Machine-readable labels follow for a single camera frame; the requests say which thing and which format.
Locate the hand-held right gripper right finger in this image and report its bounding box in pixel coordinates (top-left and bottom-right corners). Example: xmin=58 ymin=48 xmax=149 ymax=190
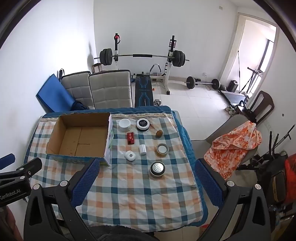
xmin=195 ymin=159 xmax=271 ymax=241

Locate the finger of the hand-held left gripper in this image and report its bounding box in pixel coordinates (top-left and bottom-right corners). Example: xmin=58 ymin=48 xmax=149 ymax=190
xmin=0 ymin=154 xmax=16 ymax=170
xmin=0 ymin=158 xmax=43 ymax=182

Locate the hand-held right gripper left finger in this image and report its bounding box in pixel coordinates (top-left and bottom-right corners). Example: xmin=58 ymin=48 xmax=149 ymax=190
xmin=23 ymin=159 xmax=101 ymax=241

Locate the cardboard box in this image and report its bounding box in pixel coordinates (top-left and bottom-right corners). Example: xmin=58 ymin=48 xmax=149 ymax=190
xmin=46 ymin=112 xmax=114 ymax=166

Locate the metal strainer cup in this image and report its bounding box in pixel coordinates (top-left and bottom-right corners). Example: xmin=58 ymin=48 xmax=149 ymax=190
xmin=149 ymin=161 xmax=166 ymax=178

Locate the black and white round container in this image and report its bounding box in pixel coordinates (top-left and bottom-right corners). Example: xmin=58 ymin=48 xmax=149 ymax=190
xmin=136 ymin=118 xmax=150 ymax=132

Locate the person's left forearm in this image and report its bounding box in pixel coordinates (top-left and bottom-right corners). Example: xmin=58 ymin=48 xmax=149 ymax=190
xmin=0 ymin=206 xmax=23 ymax=241

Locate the orange patterned cloth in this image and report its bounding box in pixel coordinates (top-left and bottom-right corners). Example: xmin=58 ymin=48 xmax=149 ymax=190
xmin=203 ymin=120 xmax=263 ymax=180

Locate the plaid blanket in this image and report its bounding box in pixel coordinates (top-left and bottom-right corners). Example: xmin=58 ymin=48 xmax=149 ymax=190
xmin=24 ymin=105 xmax=208 ymax=232

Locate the grey chair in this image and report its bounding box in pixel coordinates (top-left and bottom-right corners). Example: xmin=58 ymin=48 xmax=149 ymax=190
xmin=191 ymin=114 xmax=260 ymax=172

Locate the dark fuzzy cloth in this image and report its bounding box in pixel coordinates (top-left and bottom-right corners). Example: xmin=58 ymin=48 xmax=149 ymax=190
xmin=89 ymin=224 xmax=155 ymax=241

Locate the black bag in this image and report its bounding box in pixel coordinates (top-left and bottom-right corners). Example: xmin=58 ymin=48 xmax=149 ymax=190
xmin=250 ymin=148 xmax=292 ymax=209

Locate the dark blue cloth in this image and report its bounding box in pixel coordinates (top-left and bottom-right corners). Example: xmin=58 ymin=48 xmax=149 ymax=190
xmin=70 ymin=100 xmax=90 ymax=111

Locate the blue foam mat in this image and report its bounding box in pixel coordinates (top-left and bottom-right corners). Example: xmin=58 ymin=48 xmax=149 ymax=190
xmin=35 ymin=74 xmax=76 ymax=113

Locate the red bag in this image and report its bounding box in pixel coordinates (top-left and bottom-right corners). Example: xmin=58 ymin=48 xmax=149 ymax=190
xmin=284 ymin=158 xmax=296 ymax=193

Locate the treadmill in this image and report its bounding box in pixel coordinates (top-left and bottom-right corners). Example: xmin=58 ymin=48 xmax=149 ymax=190
xmin=220 ymin=90 xmax=249 ymax=105

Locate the white padded chair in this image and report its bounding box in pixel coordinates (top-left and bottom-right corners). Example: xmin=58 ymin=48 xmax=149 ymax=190
xmin=60 ymin=71 xmax=92 ymax=109
xmin=88 ymin=70 xmax=134 ymax=109

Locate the dark wooden chair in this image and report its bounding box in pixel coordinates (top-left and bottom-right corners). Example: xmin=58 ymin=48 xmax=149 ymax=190
xmin=238 ymin=90 xmax=275 ymax=124

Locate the black heater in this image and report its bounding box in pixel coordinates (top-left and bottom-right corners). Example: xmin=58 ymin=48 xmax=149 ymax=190
xmin=227 ymin=80 xmax=239 ymax=92

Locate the short barbell with black plates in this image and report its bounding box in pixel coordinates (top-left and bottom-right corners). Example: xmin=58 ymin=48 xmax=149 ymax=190
xmin=186 ymin=76 xmax=220 ymax=90

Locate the black weight bench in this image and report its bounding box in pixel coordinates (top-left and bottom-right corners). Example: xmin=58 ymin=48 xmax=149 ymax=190
xmin=135 ymin=73 xmax=154 ymax=106

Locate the long barbell with black plates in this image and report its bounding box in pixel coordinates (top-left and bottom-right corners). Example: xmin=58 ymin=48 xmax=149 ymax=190
xmin=94 ymin=48 xmax=190 ymax=68

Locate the white barbell rack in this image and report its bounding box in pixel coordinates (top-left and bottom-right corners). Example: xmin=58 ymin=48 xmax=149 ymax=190
xmin=112 ymin=34 xmax=178 ymax=95

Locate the door frame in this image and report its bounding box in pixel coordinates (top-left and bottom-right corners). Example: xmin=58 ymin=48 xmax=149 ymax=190
xmin=218 ymin=13 xmax=280 ymax=93

